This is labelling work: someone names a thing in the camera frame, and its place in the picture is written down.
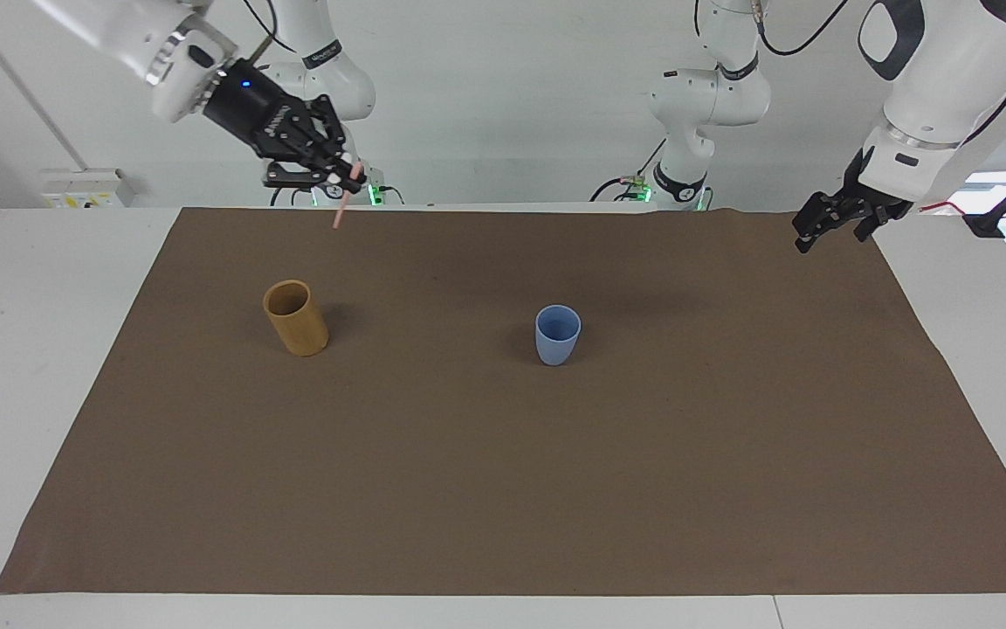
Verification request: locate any bamboo cup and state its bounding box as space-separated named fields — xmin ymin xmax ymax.
xmin=262 ymin=279 xmax=330 ymax=358

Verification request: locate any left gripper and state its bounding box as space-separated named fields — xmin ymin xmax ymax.
xmin=792 ymin=147 xmax=915 ymax=255

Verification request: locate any black cable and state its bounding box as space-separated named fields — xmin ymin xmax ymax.
xmin=589 ymin=138 xmax=670 ymax=204
xmin=754 ymin=0 xmax=851 ymax=57
xmin=241 ymin=0 xmax=298 ymax=64

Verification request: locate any blue cup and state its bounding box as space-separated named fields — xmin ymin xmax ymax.
xmin=534 ymin=303 xmax=582 ymax=367

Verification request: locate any pink chopstick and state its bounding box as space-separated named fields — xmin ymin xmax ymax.
xmin=333 ymin=161 xmax=366 ymax=232

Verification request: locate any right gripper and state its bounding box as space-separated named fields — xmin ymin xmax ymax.
xmin=203 ymin=59 xmax=369 ymax=195

